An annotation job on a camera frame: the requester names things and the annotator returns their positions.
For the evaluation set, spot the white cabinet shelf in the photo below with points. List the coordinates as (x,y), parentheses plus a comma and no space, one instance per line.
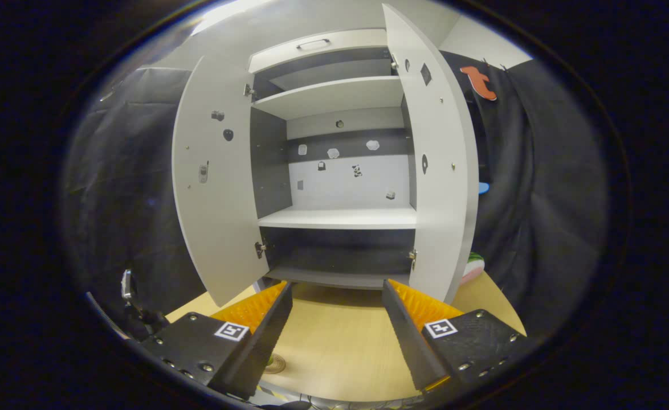
(340,218)
(329,94)

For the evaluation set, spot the round woven coaster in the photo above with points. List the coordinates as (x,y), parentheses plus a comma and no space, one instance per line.
(277,364)

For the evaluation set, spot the watermelon slice toy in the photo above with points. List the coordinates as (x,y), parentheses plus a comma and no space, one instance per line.
(474,267)

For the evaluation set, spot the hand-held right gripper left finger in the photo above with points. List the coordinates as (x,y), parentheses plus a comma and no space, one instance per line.
(269,336)

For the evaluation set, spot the white cabinet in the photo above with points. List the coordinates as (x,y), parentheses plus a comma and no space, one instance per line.
(269,165)

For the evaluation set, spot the black backdrop cloth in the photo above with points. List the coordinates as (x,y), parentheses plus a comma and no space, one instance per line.
(539,199)

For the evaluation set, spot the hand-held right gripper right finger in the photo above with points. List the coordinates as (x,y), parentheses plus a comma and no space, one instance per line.
(408,341)

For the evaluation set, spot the white cabinet door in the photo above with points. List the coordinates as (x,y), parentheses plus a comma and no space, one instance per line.
(215,199)
(443,199)

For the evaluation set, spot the white cabinet drawer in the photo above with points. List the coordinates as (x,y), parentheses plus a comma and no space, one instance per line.
(346,41)

